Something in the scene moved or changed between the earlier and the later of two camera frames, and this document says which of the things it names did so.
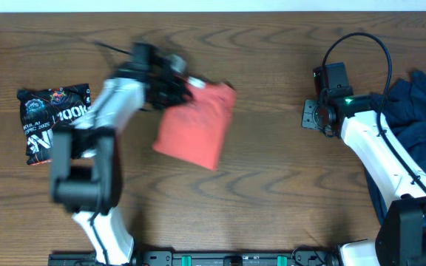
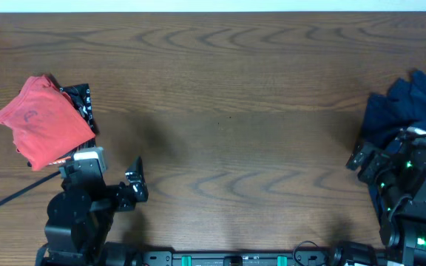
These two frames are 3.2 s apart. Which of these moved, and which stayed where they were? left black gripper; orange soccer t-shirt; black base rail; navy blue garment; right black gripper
Moved: orange soccer t-shirt; left black gripper; right black gripper
Stayed: navy blue garment; black base rail
